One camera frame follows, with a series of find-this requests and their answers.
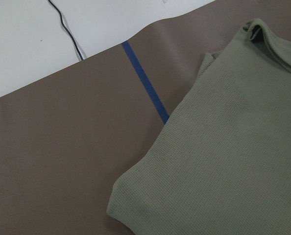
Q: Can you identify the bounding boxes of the olive green long-sleeve shirt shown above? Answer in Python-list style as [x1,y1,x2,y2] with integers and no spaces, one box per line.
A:
[107,19,291,235]

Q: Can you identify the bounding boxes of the thin black cable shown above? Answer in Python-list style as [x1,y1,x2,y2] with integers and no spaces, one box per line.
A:
[47,0,85,61]

